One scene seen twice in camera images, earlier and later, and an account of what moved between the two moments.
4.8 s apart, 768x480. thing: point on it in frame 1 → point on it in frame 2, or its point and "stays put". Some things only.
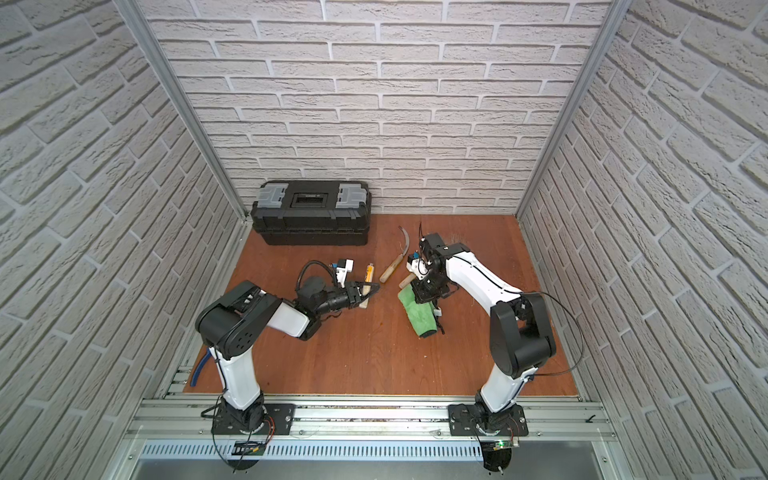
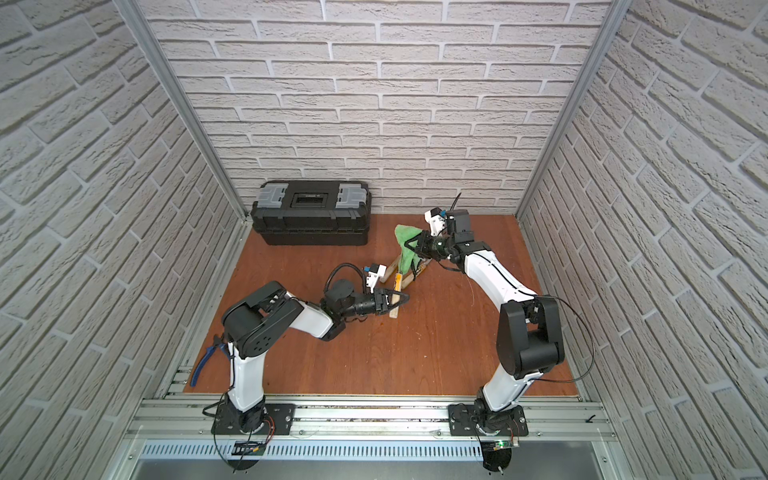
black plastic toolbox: [312, 212] stays put
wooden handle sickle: [368, 278] → [396, 294]
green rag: [422, 316] → [406, 254]
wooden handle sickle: [407, 280] stays put
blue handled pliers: [195, 376] stays put
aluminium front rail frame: [574, 423] stays put
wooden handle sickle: [398, 259] stays put
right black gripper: [422, 296] → [423, 239]
